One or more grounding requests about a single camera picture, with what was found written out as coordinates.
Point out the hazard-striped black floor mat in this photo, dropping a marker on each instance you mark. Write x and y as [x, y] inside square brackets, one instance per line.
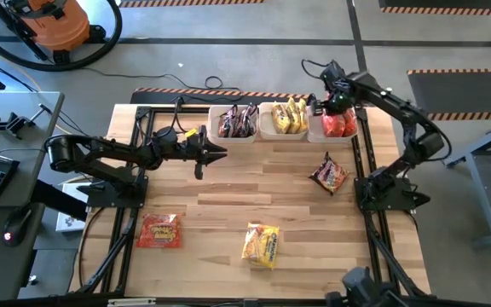
[186, 2]
[441, 3]
[151, 97]
[463, 94]

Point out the black computer mouse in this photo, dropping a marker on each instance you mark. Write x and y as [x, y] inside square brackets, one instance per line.
[15, 228]

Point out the black desk clamp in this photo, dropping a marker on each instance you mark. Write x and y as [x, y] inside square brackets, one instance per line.
[15, 124]

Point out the yellow tape tag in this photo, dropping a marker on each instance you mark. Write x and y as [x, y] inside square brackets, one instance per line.
[191, 133]

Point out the grey metal cart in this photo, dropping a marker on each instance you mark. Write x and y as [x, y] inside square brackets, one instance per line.
[487, 200]

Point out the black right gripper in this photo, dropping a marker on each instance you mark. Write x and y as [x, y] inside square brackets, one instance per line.
[339, 100]

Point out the silver metal bracket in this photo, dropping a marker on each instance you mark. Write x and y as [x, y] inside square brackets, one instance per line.
[131, 302]

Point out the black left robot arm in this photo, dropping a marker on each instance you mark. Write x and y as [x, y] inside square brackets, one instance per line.
[113, 151]

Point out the white plastic bin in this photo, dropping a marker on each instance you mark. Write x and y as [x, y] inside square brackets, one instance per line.
[213, 128]
[264, 128]
[315, 132]

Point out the small white box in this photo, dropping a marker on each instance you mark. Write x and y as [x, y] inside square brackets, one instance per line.
[68, 222]

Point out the black aluminium table frame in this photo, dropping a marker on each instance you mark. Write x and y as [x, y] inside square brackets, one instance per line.
[162, 109]

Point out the orange shop vacuum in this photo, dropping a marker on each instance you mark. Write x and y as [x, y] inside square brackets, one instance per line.
[117, 25]
[58, 25]

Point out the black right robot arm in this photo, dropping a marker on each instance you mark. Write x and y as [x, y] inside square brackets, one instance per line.
[390, 102]

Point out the dark grey equipment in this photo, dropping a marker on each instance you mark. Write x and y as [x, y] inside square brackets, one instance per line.
[358, 283]

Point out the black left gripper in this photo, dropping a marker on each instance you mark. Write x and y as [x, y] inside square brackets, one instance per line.
[188, 149]

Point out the black angled bar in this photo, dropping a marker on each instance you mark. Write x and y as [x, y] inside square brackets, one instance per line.
[60, 200]

